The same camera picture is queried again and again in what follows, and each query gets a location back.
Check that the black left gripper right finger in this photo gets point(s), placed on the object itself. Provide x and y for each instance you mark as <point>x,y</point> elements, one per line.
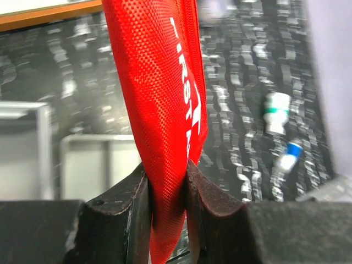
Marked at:
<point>223,229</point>

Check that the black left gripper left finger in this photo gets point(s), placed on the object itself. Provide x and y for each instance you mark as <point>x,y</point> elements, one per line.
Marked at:
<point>111,228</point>

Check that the grey plastic tray insert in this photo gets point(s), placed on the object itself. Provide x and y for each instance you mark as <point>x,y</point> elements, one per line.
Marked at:
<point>91,164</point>

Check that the white blue bandage roll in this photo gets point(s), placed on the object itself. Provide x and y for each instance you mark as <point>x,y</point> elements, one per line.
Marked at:
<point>288,159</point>

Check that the small white bottle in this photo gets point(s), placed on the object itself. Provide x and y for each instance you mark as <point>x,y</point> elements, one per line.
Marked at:
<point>276,111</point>

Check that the red first aid pouch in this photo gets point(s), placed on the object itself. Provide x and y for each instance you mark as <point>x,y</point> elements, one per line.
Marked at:
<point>157,52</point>

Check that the grey metal case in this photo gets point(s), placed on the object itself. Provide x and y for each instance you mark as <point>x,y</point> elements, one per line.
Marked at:
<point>26,151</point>

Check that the clear round plastic container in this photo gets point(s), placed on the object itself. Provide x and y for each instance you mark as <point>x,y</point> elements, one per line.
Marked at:
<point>211,11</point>

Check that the wooden shelf rack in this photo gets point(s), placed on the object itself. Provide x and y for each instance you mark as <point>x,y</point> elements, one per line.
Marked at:
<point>34,17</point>

